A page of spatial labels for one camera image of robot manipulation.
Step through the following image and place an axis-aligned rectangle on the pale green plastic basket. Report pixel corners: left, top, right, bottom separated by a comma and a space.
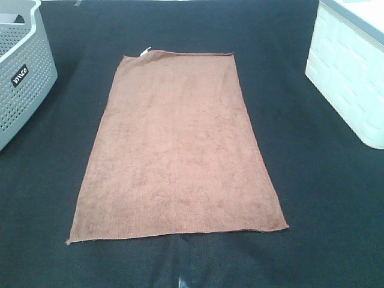
305, 1, 383, 149

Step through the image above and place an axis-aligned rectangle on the grey perforated plastic basket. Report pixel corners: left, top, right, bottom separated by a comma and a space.
1, 1, 58, 148

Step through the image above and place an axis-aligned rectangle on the brown towel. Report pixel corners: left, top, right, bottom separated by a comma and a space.
68, 50, 288, 244

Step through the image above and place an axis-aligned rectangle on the black fabric table cover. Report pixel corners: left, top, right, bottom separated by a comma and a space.
1, 1, 383, 287

